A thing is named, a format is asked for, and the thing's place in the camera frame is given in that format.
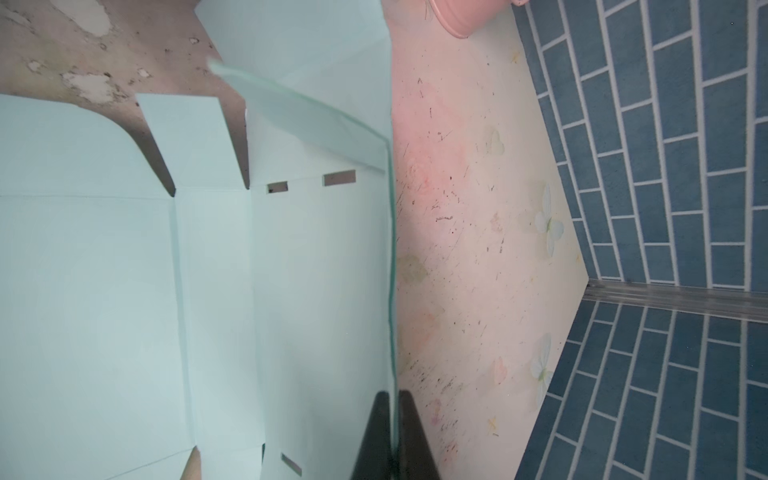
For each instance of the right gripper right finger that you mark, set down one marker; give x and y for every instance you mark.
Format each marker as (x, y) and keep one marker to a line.
(415, 459)

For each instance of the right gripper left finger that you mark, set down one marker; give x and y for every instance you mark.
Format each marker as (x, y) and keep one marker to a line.
(374, 459)

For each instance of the light blue paper box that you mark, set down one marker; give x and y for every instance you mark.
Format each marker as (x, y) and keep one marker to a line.
(248, 318)

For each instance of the pink metal pencil cup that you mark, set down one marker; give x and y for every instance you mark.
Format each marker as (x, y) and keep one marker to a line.
(461, 18)

